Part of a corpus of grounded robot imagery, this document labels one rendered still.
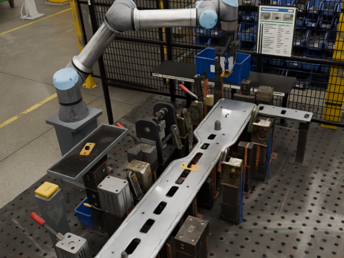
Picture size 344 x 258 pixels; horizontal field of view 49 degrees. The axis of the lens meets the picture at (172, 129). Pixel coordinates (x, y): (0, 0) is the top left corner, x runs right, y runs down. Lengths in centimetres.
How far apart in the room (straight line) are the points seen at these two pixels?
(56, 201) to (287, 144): 145
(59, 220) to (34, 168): 216
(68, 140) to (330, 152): 146
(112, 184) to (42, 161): 228
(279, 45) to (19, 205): 171
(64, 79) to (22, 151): 215
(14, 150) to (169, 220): 273
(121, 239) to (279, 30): 152
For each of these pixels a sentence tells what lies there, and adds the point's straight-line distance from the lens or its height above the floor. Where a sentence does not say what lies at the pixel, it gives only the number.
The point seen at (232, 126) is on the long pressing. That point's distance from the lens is 196.
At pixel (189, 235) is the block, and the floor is 103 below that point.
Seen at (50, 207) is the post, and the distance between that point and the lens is 146.
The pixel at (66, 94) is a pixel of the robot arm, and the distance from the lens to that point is 189.
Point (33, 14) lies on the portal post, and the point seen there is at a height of 6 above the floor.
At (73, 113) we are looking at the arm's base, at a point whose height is 114.
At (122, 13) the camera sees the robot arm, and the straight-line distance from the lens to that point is 172.
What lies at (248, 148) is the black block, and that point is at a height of 99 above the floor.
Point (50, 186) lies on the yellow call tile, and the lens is 146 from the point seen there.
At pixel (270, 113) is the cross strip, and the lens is 209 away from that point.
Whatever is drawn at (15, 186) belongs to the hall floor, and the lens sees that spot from 352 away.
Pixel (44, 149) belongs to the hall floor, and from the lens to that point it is 387.
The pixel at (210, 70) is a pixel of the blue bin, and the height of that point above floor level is 108.
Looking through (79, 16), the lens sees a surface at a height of 88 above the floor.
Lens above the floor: 204
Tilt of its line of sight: 32 degrees down
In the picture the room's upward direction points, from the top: 4 degrees counter-clockwise
